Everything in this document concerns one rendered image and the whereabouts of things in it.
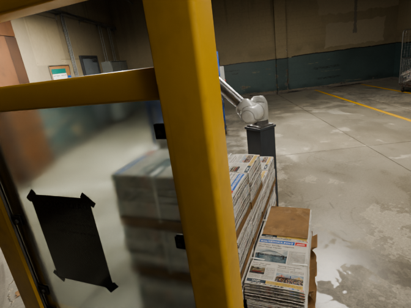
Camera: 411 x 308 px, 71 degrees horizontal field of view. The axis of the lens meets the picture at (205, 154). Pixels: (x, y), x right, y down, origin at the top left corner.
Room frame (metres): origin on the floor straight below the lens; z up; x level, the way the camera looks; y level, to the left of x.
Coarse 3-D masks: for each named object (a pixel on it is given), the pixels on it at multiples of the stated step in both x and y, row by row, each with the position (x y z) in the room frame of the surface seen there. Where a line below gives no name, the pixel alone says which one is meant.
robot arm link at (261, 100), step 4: (256, 96) 2.60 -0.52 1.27; (260, 96) 2.55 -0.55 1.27; (252, 100) 2.55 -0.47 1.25; (256, 100) 2.52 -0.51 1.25; (260, 100) 2.52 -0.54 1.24; (264, 100) 2.53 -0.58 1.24; (264, 104) 2.51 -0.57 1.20; (264, 108) 2.49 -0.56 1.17; (264, 112) 2.48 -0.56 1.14; (264, 116) 2.50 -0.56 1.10; (260, 120) 2.52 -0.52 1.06; (264, 120) 2.52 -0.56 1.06
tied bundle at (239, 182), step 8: (232, 176) 1.37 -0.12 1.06; (240, 176) 1.36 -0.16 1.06; (232, 184) 1.28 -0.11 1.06; (240, 184) 1.27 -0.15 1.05; (248, 184) 1.39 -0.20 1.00; (232, 192) 1.19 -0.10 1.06; (240, 192) 1.26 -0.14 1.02; (248, 192) 1.37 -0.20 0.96; (232, 200) 1.15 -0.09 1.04; (240, 200) 1.24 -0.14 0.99; (248, 200) 1.38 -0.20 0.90; (240, 208) 1.25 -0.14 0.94; (240, 216) 1.24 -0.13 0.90
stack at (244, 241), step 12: (264, 156) 2.22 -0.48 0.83; (264, 168) 1.97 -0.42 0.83; (264, 180) 1.80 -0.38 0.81; (264, 192) 1.74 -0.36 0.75; (264, 204) 1.75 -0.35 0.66; (252, 216) 1.41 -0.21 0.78; (264, 216) 1.73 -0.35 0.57; (252, 228) 1.40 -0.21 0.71; (240, 240) 1.18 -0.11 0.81; (240, 252) 1.16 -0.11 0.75; (252, 252) 1.35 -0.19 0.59; (240, 264) 1.15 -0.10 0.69
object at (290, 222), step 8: (272, 208) 1.78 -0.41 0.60; (280, 208) 1.76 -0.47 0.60; (288, 208) 1.75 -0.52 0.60; (296, 208) 1.73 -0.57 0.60; (304, 208) 1.72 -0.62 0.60; (272, 216) 1.67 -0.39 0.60; (280, 216) 1.66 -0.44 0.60; (288, 216) 1.65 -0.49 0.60; (296, 216) 1.64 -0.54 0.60; (304, 216) 1.62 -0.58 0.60; (272, 224) 1.58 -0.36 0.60; (280, 224) 1.57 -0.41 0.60; (288, 224) 1.56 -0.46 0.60; (296, 224) 1.55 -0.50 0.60; (304, 224) 1.54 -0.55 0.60; (264, 232) 1.51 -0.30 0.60; (272, 232) 1.50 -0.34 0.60; (280, 232) 1.49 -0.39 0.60; (288, 232) 1.48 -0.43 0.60; (296, 232) 1.47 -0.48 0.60; (304, 232) 1.46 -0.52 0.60
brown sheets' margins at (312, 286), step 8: (312, 232) 1.71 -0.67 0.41; (312, 240) 1.66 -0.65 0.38; (312, 248) 1.54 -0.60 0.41; (312, 256) 1.50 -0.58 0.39; (312, 264) 1.43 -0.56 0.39; (312, 272) 1.36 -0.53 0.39; (312, 280) 1.30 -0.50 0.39; (312, 288) 1.24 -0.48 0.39; (312, 296) 1.41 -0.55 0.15; (312, 304) 1.14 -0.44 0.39
